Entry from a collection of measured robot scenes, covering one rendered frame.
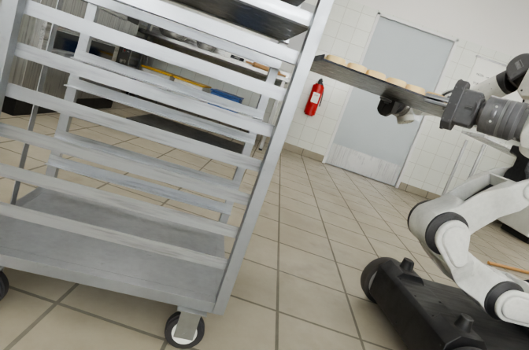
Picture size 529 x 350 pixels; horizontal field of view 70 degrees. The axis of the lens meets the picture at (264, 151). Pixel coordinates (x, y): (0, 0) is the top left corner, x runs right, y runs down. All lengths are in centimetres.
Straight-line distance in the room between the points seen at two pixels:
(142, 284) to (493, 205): 108
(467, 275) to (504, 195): 29
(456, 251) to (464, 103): 52
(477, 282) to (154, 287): 104
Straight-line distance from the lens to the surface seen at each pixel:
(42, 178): 99
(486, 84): 175
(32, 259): 105
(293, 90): 87
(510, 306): 155
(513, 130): 97
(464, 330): 136
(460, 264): 136
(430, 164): 554
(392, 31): 536
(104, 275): 102
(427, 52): 547
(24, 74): 283
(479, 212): 139
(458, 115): 100
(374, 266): 166
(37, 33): 283
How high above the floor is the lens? 69
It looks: 9 degrees down
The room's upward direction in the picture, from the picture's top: 19 degrees clockwise
